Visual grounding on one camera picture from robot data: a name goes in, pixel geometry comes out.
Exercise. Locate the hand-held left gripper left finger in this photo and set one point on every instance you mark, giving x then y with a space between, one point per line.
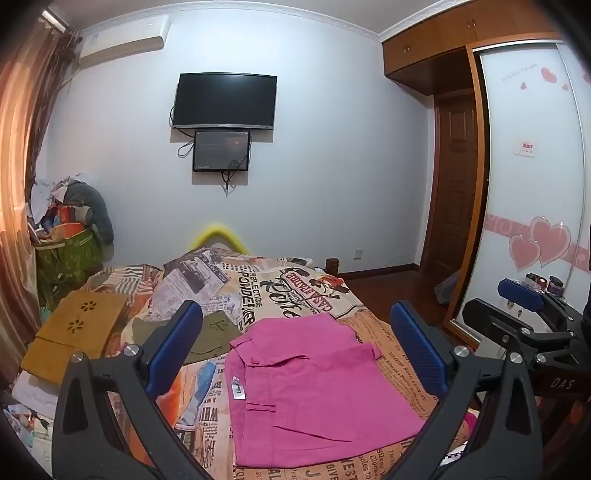
175 341

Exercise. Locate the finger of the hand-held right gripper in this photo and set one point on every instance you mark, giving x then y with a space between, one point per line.
485 318
519 290

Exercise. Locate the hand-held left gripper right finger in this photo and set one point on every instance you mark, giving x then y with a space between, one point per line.
415 341

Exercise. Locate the pink pants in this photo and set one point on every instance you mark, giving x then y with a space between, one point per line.
323 392

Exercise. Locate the olive green pants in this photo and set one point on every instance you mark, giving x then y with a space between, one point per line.
212 337

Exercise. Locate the purple cosmetic jar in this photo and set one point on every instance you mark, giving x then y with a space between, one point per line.
554 284

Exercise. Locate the yellow wooden folding table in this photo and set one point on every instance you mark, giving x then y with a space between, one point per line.
78 337

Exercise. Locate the wooden bedpost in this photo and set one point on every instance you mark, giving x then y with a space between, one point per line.
332 266

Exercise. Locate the newspaper print bed blanket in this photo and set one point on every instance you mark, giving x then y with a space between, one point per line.
277 286

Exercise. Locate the brown wooden door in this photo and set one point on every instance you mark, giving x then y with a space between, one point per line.
455 194

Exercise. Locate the yellow curved cushion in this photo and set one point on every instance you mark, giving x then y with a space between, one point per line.
221 233

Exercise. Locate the wooden wardrobe with heart stickers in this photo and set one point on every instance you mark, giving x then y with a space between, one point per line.
526 161

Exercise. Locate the green patterned bag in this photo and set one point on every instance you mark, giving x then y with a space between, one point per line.
69 261

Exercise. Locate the grey blue stuffed cloth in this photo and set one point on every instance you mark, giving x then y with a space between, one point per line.
94 205

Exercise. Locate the pile of papers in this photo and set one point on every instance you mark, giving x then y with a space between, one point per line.
27 424

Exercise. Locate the pile of household clutter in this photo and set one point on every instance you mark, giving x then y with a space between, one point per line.
48 207

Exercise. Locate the brown orange curtain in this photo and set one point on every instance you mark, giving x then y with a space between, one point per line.
21 194

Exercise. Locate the white air conditioner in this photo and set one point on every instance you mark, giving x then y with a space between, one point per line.
122 41

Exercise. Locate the small black wall monitor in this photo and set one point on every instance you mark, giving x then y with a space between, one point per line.
220 150

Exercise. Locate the black wall television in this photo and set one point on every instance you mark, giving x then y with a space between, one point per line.
225 100

